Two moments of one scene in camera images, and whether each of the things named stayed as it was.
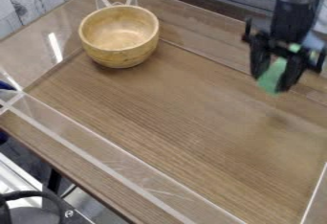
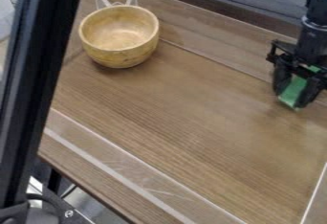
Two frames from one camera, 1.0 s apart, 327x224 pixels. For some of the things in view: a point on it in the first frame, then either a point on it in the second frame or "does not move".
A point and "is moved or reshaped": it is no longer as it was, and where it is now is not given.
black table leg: [54, 181] does not move
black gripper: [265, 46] → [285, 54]
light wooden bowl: [119, 35] does not move
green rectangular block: [272, 78] is moved or reshaped
